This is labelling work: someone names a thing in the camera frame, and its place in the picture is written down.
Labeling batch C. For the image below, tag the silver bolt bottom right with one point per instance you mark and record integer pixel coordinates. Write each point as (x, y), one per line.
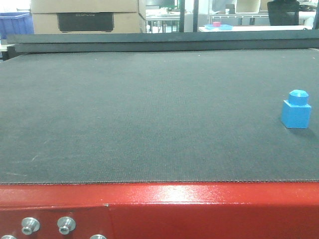
(98, 236)

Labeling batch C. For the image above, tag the red conveyor frame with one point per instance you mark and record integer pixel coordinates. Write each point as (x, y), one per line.
(164, 210)

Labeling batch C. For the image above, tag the silver bolt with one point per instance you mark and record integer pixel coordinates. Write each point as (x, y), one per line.
(66, 225)
(98, 236)
(29, 225)
(8, 237)

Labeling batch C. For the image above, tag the dark conveyor belt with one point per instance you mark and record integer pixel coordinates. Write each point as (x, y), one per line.
(105, 117)

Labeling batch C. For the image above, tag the black vertical post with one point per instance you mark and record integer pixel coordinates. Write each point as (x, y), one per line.
(181, 4)

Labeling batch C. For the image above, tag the dark conveyor rear rail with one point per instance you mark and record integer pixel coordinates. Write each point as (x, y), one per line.
(186, 41)

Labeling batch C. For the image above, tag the cardboard box with print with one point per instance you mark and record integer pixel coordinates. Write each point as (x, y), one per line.
(88, 16)

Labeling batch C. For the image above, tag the black office chair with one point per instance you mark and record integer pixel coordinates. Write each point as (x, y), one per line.
(283, 12)

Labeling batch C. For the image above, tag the pink block background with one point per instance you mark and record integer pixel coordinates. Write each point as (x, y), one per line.
(216, 24)

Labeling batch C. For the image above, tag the blue tray background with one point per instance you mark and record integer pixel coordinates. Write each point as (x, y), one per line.
(222, 27)

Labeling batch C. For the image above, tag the silver bolt bottom left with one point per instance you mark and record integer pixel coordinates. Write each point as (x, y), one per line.
(8, 237)

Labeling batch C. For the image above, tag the white table background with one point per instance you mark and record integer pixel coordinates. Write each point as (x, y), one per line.
(264, 28)

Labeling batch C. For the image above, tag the blue toy block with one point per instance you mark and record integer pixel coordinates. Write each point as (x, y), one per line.
(296, 111)

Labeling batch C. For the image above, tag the blue crate background left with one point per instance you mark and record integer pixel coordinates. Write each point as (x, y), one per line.
(15, 23)

